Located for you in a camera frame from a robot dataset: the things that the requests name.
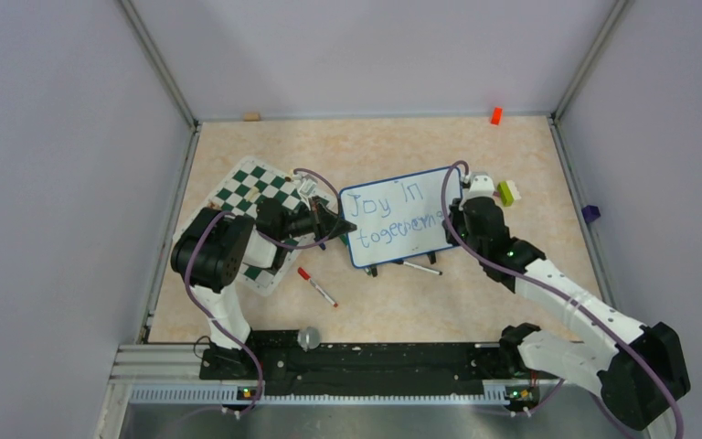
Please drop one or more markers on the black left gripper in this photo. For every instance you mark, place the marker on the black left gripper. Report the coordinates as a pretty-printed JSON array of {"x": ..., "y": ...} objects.
[{"x": 322, "y": 220}]

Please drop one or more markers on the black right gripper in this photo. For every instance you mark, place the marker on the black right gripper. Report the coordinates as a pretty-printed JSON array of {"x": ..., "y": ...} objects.
[{"x": 457, "y": 213}]

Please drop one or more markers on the blue framed whiteboard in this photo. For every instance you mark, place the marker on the blue framed whiteboard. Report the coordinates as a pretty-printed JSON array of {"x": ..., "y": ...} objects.
[{"x": 399, "y": 217}]

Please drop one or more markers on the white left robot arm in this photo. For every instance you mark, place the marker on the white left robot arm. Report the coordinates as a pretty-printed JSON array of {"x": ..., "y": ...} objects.
[{"x": 211, "y": 250}]

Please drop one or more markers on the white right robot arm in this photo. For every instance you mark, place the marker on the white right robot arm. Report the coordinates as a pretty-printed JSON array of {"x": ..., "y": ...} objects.
[{"x": 634, "y": 369}]

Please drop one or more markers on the green white chessboard mat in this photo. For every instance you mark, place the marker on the green white chessboard mat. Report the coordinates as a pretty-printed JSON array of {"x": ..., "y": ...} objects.
[{"x": 230, "y": 195}]

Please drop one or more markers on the green white toy brick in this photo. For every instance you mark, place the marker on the green white toy brick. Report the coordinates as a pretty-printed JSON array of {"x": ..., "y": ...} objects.
[{"x": 508, "y": 192}]

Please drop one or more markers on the red cap marker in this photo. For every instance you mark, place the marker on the red cap marker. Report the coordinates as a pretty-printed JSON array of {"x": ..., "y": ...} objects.
[{"x": 308, "y": 278}]

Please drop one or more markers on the black cap marker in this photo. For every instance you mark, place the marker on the black cap marker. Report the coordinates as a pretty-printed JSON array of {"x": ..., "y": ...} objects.
[{"x": 422, "y": 268}]

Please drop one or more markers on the light wooden chess piece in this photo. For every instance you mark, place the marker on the light wooden chess piece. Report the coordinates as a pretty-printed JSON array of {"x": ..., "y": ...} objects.
[{"x": 254, "y": 195}]

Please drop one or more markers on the orange toy block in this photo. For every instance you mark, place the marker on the orange toy block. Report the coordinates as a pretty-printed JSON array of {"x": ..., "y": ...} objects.
[{"x": 496, "y": 116}]

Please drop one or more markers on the purple toy block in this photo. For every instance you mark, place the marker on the purple toy block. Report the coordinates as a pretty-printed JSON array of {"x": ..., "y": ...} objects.
[{"x": 590, "y": 213}]

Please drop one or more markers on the grey round knob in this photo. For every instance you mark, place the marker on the grey round knob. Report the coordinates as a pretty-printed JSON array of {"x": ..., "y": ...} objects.
[{"x": 309, "y": 338}]

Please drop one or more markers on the wooden cork piece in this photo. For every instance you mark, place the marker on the wooden cork piece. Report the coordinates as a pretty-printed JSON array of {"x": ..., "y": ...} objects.
[{"x": 251, "y": 117}]

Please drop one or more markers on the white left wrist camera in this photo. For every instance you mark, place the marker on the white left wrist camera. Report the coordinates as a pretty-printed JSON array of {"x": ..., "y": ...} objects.
[{"x": 306, "y": 185}]

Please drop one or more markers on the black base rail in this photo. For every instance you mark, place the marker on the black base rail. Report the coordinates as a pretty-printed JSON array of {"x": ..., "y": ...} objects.
[{"x": 364, "y": 369}]

